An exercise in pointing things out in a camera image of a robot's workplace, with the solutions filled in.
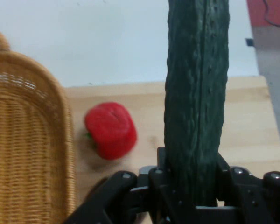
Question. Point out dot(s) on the dark green cucumber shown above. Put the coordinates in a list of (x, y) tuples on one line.
[(196, 93)]

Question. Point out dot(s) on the orange floor mat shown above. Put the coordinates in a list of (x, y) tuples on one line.
[(256, 11)]

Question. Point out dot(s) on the red bell pepper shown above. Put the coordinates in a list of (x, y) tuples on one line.
[(110, 130)]

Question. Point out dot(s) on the wooden cutting board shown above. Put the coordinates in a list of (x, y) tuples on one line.
[(247, 121)]

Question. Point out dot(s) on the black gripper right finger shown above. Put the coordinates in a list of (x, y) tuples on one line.
[(259, 200)]

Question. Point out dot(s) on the black tape piece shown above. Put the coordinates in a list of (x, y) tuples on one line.
[(249, 42)]

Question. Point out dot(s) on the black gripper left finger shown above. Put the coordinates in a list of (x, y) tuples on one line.
[(121, 200)]

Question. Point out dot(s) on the woven wicker basket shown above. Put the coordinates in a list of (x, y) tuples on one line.
[(25, 140)]

